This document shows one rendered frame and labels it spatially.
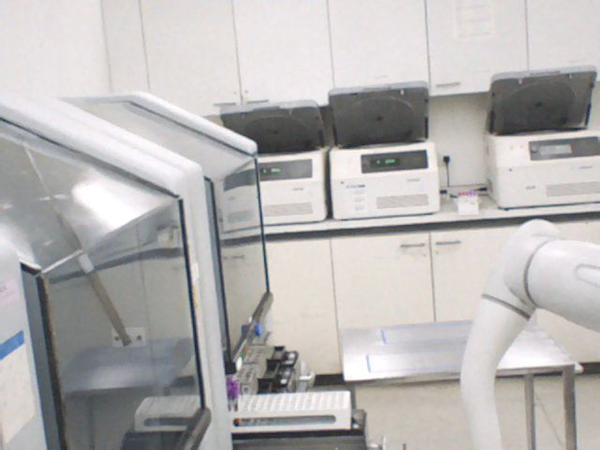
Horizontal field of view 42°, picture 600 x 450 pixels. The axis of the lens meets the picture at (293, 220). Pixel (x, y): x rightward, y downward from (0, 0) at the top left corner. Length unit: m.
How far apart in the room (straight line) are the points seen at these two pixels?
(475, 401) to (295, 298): 2.72
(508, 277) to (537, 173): 2.62
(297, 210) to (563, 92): 1.53
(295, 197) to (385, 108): 0.71
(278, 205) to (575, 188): 1.50
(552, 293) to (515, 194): 2.69
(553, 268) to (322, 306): 2.83
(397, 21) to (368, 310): 1.54
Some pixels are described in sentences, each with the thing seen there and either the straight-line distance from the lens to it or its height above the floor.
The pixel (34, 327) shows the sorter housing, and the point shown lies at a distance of 1.60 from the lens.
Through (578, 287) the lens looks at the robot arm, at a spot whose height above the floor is 1.21.
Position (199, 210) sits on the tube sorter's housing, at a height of 1.35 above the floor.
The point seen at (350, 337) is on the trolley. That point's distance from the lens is 2.43.
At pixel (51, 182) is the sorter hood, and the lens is 1.23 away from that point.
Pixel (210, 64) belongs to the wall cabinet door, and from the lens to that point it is 4.40.
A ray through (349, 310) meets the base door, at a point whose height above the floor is 0.43.
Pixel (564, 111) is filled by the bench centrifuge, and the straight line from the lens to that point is 4.54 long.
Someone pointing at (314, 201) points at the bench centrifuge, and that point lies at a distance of 4.05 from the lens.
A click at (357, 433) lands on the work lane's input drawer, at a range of 1.82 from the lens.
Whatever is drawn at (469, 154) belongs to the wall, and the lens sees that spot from 4.68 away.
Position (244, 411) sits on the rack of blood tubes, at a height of 0.86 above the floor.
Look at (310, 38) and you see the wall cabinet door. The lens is 4.32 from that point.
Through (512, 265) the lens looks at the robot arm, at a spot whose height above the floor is 1.22.
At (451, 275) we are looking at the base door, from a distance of 4.13.
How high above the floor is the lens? 1.56
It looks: 9 degrees down
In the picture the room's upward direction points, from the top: 5 degrees counter-clockwise
